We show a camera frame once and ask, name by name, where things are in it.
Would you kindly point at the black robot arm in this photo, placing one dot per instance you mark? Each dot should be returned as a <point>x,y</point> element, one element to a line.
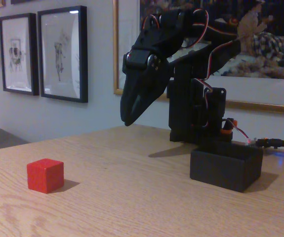
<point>181,111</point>

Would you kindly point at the red cube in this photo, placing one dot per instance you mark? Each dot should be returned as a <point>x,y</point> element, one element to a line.
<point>44,176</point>

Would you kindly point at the black box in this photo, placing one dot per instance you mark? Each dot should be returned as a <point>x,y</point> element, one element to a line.
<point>220,170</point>

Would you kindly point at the large black framed drawing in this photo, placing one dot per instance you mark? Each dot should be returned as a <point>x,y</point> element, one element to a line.
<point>60,54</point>

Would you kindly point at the small controller board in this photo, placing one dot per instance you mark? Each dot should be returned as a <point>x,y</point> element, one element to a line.
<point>249,142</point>

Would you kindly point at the medium black framed drawing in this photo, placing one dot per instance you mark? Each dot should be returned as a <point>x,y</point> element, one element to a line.
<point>17,53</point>

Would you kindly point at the orange table clamp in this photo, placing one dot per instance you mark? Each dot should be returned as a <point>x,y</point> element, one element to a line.
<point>227,129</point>

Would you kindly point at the large gold framed picture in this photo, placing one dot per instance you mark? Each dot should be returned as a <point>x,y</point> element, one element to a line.
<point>267,61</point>

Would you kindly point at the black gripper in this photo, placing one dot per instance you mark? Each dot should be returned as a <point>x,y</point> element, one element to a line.
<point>142,81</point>

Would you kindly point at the dark picture frame edge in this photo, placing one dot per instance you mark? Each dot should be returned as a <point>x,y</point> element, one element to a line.
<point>23,1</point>

